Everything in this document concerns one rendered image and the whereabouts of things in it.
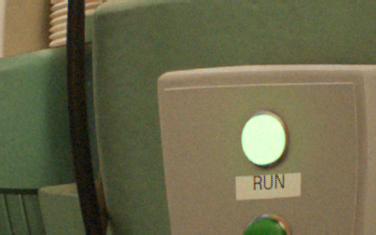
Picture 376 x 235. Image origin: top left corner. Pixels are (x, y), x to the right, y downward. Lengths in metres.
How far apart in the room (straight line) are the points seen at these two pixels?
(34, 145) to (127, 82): 0.15
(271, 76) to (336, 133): 0.04
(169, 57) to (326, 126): 0.13
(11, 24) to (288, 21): 1.72
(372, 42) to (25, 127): 0.29
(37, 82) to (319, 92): 0.30
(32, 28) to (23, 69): 1.57
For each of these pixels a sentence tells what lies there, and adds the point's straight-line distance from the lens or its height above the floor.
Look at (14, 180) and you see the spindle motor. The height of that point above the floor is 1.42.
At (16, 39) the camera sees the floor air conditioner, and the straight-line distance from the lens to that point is 2.17.
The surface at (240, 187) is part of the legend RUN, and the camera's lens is 0.41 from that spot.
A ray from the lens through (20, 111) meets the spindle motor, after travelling 0.65.
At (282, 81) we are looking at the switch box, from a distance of 0.39.
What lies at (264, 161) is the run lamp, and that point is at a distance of 0.39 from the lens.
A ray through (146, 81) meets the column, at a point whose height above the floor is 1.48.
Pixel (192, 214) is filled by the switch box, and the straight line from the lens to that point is 0.42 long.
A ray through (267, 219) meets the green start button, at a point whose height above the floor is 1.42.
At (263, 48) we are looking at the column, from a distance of 0.47.
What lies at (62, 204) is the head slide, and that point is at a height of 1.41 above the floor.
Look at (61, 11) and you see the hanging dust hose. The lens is 2.14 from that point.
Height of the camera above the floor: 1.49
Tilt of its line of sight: 3 degrees down
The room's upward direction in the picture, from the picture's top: 5 degrees counter-clockwise
